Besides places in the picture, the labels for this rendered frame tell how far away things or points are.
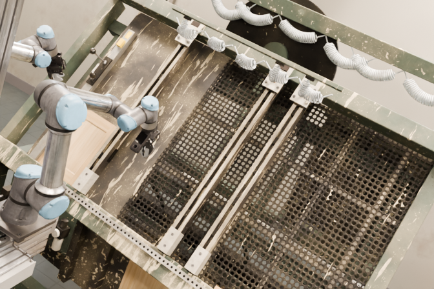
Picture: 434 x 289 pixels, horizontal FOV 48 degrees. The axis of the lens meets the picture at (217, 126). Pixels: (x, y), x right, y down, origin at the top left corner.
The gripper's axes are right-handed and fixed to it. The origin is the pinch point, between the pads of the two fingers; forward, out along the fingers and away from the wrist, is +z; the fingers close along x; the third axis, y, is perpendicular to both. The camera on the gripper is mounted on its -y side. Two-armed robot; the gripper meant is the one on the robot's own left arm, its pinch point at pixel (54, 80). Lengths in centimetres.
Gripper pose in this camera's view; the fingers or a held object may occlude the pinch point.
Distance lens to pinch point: 279.3
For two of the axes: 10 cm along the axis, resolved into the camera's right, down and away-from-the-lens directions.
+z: -0.5, 6.5, 7.6
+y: 10.0, 0.8, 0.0
